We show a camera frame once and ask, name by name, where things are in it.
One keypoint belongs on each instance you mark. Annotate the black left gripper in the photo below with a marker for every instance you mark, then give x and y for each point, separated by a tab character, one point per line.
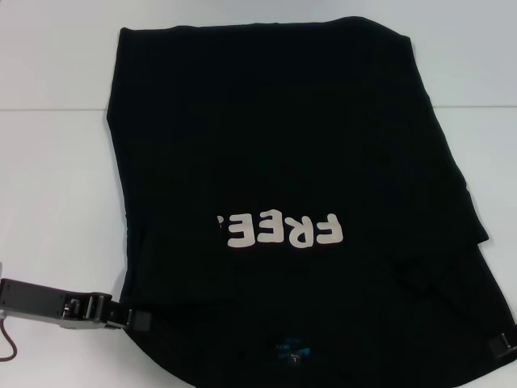
30	301

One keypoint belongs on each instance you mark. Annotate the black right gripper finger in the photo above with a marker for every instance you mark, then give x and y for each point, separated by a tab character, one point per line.
503	343

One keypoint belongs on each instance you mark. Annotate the black shirt with FREE print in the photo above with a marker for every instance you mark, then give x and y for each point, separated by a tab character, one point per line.
282	121

